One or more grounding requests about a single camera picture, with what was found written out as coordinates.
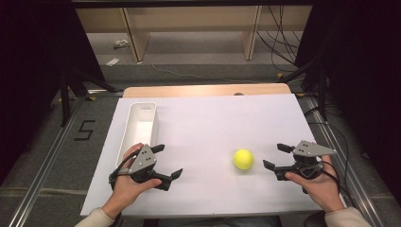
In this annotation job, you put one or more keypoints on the white table cover board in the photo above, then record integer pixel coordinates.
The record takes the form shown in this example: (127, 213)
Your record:
(205, 126)

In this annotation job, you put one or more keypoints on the black tripod stand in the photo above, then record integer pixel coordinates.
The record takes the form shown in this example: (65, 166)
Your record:
(321, 94)
(65, 101)

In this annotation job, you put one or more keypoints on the aluminium floor rail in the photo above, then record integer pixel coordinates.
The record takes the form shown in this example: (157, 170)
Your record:
(47, 164)
(346, 176)

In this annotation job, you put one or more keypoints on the white floor scrap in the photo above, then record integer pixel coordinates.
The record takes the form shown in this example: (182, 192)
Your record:
(113, 61)
(121, 43)

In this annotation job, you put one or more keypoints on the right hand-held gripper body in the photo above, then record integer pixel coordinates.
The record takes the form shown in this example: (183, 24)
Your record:
(307, 149)

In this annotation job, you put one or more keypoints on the black curtain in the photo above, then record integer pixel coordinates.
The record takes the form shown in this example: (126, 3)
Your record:
(31, 63)
(362, 78)

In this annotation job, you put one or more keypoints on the person's right hand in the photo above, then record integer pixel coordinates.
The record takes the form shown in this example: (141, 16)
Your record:
(321, 189)

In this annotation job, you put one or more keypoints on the white plastic bin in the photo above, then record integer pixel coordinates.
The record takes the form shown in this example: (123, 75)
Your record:
(138, 129)

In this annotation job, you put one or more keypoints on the person's left hand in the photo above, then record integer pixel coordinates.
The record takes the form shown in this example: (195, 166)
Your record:
(126, 189)

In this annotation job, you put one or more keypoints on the yellow tennis ball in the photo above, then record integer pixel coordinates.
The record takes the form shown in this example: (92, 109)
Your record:
(243, 159)

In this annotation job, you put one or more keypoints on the light wooden shelf unit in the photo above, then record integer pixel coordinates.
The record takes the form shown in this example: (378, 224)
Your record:
(195, 19)

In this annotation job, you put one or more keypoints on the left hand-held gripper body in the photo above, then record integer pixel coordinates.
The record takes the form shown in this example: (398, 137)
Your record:
(143, 162)

